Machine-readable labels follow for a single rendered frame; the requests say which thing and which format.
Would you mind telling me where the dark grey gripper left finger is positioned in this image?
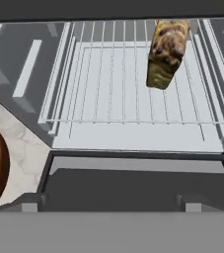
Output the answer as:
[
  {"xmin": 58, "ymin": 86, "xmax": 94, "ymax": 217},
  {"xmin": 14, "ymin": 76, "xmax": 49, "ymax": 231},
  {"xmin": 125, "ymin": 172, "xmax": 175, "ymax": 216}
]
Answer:
[{"xmin": 0, "ymin": 192, "xmax": 48, "ymax": 212}]

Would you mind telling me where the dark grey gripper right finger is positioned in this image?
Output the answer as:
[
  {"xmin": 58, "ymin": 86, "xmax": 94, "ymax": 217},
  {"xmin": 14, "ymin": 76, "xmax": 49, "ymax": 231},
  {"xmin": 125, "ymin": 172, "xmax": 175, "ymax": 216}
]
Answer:
[{"xmin": 177, "ymin": 193, "xmax": 224, "ymax": 212}]

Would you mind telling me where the dark glass toaster oven door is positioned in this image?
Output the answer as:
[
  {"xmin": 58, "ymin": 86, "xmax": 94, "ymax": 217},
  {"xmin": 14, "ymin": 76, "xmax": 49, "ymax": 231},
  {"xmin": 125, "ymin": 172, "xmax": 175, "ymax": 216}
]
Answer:
[{"xmin": 37, "ymin": 150, "xmax": 224, "ymax": 212}]

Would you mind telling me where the grey toaster oven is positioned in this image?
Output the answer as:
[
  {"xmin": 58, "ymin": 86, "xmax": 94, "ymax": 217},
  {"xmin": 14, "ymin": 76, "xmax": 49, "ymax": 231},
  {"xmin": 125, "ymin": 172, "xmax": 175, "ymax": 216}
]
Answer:
[{"xmin": 0, "ymin": 0, "xmax": 224, "ymax": 163}]

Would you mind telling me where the brown bread loaf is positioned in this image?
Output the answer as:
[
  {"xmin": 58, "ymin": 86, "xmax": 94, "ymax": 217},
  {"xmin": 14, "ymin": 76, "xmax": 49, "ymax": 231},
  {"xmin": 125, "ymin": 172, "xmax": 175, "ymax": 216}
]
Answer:
[{"xmin": 145, "ymin": 19, "xmax": 191, "ymax": 91}]

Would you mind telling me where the white wire oven rack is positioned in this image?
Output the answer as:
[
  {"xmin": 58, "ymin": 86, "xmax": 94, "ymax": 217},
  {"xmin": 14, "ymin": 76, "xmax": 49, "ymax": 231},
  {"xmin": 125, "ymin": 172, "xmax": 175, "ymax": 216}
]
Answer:
[{"xmin": 37, "ymin": 19, "xmax": 224, "ymax": 138}]

